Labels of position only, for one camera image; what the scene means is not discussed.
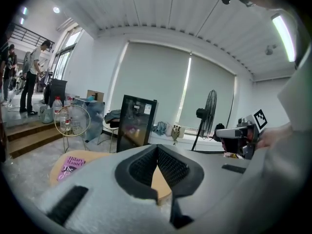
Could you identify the pink book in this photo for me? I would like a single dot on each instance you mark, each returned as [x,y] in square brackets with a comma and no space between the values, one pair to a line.
[70,168]

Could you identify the glossy blue-grey cabinet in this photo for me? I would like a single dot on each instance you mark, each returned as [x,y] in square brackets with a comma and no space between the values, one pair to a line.
[95,121]

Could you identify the white window bench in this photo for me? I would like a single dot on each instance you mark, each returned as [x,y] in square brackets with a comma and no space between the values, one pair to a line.
[190,136]

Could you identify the dark clothes pile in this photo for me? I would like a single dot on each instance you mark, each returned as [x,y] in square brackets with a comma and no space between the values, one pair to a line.
[113,117]

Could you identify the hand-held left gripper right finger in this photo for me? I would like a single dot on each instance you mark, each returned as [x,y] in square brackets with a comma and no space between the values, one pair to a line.
[209,179]

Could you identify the brown cardboard box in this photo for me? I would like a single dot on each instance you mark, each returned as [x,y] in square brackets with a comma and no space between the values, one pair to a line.
[93,95]

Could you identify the black mini fridge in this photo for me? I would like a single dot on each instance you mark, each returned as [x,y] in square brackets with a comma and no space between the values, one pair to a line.
[134,123]

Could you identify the long ceiling tube light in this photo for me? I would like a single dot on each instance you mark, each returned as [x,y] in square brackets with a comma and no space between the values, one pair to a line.
[284,38]

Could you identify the person's right forearm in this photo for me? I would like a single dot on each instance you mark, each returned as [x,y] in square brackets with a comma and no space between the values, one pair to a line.
[275,135]

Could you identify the blue denim clothes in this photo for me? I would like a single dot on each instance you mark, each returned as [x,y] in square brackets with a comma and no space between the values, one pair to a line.
[159,128]

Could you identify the white seat metal chair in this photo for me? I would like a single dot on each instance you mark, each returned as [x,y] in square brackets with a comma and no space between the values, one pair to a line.
[111,130]

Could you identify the clear water jug red label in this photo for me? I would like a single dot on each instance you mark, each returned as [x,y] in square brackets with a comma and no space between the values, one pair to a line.
[57,108]
[69,101]
[66,119]

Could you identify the olive green bag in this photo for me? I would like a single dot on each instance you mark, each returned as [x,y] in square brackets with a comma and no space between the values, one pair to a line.
[175,133]

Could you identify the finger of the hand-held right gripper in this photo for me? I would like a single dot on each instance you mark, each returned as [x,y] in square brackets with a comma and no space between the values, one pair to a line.
[229,133]

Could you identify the wooden step platform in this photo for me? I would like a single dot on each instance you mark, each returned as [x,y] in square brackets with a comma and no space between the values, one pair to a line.
[31,135]

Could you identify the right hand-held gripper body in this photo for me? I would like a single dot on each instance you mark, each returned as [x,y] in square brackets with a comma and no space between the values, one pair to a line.
[253,135]

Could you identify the pale green bucket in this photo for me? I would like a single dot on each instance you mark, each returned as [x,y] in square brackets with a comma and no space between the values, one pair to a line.
[46,114]

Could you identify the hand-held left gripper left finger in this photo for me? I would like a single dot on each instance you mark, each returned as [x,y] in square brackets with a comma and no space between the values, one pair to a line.
[97,196]

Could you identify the black standing fan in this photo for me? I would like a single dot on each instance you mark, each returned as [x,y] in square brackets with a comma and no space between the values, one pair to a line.
[207,113]

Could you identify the round ceiling light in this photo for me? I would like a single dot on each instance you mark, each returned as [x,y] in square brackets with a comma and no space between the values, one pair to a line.
[56,9]

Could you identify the wooden coffee table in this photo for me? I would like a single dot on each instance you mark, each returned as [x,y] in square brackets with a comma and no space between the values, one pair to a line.
[95,156]

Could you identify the grey roller blind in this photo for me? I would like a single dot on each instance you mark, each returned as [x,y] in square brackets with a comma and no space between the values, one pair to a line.
[207,74]
[151,86]

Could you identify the black backpack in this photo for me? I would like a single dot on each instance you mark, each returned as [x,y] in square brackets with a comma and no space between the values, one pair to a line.
[219,129]

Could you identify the black metal railing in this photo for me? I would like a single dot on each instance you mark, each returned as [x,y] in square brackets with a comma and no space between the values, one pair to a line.
[26,34]

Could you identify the white tote bag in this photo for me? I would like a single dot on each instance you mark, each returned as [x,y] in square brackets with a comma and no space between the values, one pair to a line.
[182,131]

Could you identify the black cabinet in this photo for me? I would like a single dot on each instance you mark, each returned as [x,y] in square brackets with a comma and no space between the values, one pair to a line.
[57,89]

